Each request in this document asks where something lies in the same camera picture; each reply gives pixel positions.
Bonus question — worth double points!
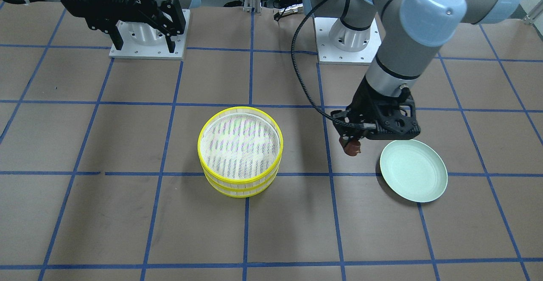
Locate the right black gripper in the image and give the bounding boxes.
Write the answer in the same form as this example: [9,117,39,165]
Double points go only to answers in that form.
[62,0,187,53]

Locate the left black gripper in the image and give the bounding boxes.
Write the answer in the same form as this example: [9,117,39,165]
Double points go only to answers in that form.
[331,78,421,150]

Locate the brown bun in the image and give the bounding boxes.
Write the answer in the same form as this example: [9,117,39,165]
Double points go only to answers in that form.
[343,140,361,157]

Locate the yellow bamboo steamer layer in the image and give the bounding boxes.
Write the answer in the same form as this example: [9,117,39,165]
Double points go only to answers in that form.
[196,107,284,184]
[204,166,279,198]

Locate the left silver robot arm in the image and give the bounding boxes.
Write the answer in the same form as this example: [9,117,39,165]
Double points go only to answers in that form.
[304,0,521,157]

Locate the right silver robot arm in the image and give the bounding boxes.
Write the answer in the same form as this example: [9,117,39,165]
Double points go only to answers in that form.
[61,0,201,60]

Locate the light green plate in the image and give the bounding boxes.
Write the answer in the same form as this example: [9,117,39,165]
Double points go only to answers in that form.
[379,140,448,203]

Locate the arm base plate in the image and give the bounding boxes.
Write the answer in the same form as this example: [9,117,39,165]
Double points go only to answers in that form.
[313,17,381,65]
[109,9,190,60]

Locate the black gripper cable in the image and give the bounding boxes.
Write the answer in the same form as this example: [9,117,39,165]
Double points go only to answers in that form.
[291,0,369,129]

